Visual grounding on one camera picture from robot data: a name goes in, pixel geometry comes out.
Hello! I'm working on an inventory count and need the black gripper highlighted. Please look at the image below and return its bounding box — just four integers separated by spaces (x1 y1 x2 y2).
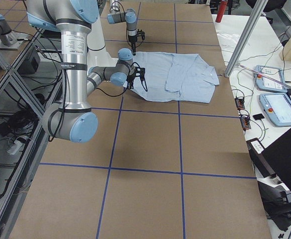
127 29 145 55
127 63 145 89

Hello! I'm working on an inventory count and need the light blue button shirt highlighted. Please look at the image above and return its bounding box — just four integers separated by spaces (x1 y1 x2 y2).
132 52 219 103

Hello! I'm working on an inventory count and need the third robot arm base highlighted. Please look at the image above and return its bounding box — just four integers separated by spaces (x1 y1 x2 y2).
0 14 23 50

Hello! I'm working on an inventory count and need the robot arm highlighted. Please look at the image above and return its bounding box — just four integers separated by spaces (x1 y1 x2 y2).
107 0 145 56
26 0 145 143

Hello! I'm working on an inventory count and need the red cylinder bottle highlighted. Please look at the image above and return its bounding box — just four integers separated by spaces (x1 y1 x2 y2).
215 0 228 23

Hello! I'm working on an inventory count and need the far teach pendant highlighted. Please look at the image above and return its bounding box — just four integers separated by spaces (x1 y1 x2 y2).
254 65 287 93

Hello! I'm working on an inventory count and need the teach pendant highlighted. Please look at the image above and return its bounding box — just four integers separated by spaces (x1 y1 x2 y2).
254 65 287 93
259 93 291 127

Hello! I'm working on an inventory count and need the near teach pendant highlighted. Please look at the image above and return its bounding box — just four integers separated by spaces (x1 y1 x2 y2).
259 93 291 127

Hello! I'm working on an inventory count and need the black monitor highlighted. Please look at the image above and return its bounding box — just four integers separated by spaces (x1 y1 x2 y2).
262 128 291 191

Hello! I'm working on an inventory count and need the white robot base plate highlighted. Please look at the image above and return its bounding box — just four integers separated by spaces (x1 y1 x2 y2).
86 0 117 70

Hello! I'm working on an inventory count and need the grey aluminium frame post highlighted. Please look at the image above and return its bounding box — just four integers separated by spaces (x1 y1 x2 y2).
224 0 268 78

